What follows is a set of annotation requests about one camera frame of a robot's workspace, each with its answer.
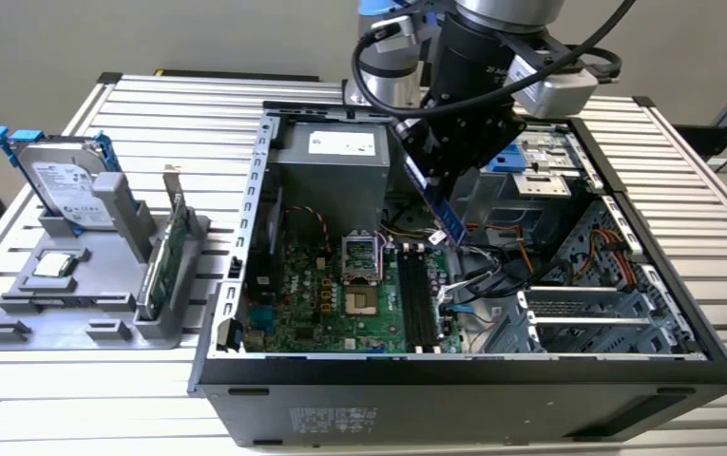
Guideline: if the thin metal locking lever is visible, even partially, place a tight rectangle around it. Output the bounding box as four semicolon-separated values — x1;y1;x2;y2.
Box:
375;231;390;286

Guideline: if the grey power supply unit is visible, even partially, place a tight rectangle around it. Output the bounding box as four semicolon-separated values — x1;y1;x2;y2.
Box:
266;121;402;229

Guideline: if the metal disk bay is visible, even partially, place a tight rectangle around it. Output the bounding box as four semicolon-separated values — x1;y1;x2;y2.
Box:
482;284;681;355

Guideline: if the green graphics card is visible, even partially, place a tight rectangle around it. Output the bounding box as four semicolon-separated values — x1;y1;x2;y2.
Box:
135;162;190;320

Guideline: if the black plastic bracket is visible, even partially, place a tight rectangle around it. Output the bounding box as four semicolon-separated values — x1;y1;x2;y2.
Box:
391;204;435;230

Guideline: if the metal socket cover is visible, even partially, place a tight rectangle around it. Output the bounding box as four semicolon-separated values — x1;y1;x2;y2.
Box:
340;229;382;282

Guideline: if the small pale wrist camera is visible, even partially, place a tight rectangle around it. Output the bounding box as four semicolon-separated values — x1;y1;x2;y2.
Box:
366;13;434;54

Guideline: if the blue plastic drive latch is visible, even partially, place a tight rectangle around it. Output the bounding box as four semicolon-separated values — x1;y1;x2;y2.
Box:
486;143;522;174

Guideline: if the orange and red wire bundle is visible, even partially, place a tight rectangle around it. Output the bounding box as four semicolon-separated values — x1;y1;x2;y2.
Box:
564;227;649;294

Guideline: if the black case fan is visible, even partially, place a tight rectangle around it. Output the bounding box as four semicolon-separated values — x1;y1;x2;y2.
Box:
252;187;287;298

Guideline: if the black PC case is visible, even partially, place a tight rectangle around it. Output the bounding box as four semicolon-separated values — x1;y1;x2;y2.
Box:
186;99;727;448

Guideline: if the silver CPU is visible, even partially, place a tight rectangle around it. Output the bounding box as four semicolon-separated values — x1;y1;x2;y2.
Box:
32;251;77;277

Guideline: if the grey parts rack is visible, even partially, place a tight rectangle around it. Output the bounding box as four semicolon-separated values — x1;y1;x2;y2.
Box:
0;170;212;352

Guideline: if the hard disk in blue carrier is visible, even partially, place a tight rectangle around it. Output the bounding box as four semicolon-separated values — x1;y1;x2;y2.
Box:
0;123;124;237

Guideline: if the CPU socket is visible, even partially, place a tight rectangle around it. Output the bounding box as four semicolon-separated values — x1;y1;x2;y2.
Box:
340;283;382;318

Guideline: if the black cable in case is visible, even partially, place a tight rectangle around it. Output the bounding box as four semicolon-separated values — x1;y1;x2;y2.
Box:
454;258;570;300

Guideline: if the RAM stick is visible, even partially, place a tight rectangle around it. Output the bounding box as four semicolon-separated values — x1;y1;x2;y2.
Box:
402;150;466;249
0;294;135;308

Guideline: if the twisted coloured fan wire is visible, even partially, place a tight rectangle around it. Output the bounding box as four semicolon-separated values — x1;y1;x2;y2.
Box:
280;204;332;253

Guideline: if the black RAM slot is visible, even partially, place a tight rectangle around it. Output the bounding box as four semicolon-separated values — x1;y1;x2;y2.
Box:
398;242;426;354
414;242;441;354

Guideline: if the green motherboard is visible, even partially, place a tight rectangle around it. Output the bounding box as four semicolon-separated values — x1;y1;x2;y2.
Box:
240;237;465;353

